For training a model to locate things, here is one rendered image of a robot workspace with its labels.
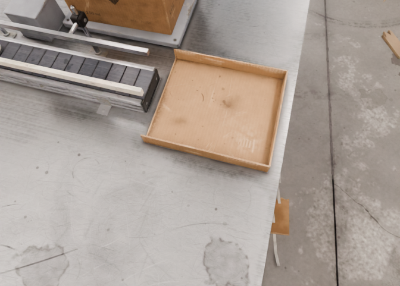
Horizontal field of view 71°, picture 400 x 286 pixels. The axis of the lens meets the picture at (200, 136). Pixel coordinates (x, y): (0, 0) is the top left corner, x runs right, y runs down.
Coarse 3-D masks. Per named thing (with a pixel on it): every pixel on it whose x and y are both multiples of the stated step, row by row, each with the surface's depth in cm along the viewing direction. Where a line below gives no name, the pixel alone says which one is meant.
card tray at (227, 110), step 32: (192, 64) 76; (224, 64) 74; (256, 64) 71; (192, 96) 72; (224, 96) 72; (256, 96) 72; (160, 128) 69; (192, 128) 69; (224, 128) 68; (256, 128) 68; (224, 160) 64; (256, 160) 65
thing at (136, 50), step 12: (0, 24) 68; (12, 24) 68; (24, 24) 68; (48, 36) 67; (60, 36) 66; (72, 36) 65; (84, 36) 65; (108, 48) 65; (120, 48) 64; (132, 48) 63; (144, 48) 63
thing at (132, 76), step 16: (16, 48) 75; (32, 48) 75; (48, 64) 73; (64, 64) 73; (80, 64) 72; (96, 64) 72; (112, 64) 72; (64, 80) 71; (112, 80) 70; (128, 80) 70; (144, 80) 69; (128, 96) 70; (144, 96) 68
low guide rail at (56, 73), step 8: (0, 64) 71; (8, 64) 70; (16, 64) 69; (24, 64) 69; (32, 64) 69; (40, 72) 69; (48, 72) 68; (56, 72) 67; (64, 72) 67; (72, 80) 68; (80, 80) 67; (88, 80) 66; (96, 80) 66; (104, 80) 66; (112, 88) 66; (120, 88) 65; (128, 88) 65; (136, 88) 65
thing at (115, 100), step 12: (0, 36) 78; (48, 48) 75; (60, 48) 75; (108, 60) 73; (0, 72) 73; (12, 72) 73; (156, 72) 71; (24, 84) 76; (36, 84) 74; (48, 84) 72; (60, 84) 70; (72, 84) 70; (156, 84) 74; (84, 96) 73; (96, 96) 71; (108, 96) 68; (120, 96) 68; (132, 108) 71; (144, 108) 69
